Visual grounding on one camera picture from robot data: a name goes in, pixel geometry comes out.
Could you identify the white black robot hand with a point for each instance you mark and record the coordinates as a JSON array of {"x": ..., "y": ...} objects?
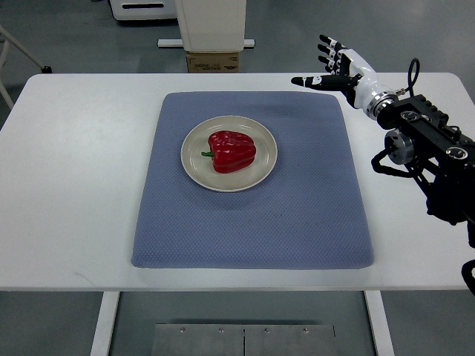
[{"x": 347, "y": 73}]

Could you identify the red bell pepper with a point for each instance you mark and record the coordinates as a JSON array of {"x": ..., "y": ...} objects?
[{"x": 230, "y": 151}]

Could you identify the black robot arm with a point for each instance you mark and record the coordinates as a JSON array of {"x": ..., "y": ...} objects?
[{"x": 421, "y": 145}]

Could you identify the cream round plate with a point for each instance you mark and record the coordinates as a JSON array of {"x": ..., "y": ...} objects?
[{"x": 200, "y": 169}]

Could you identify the metal floor plate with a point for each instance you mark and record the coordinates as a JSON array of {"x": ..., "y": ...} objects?
[{"x": 248, "y": 339}]

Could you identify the blue textured mat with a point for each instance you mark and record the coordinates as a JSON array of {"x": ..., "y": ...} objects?
[{"x": 307, "y": 214}]

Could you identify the cardboard box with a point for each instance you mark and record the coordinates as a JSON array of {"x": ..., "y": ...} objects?
[{"x": 213, "y": 62}]

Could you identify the white cabinet with slot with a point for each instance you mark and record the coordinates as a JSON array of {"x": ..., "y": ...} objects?
[{"x": 123, "y": 10}]

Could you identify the right white table leg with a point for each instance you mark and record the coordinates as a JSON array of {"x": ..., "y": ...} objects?
[{"x": 378, "y": 323}]

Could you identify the white table leg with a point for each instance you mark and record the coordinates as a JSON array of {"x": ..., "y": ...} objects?
[
  {"x": 105, "y": 324},
  {"x": 378, "y": 323}
]

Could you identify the left white table leg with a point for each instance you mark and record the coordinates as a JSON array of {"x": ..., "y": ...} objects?
[{"x": 105, "y": 324}]

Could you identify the white pedestal column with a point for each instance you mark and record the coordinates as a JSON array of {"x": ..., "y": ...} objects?
[{"x": 210, "y": 26}]

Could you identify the white frame with caster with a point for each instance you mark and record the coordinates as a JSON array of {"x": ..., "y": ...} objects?
[{"x": 13, "y": 51}]

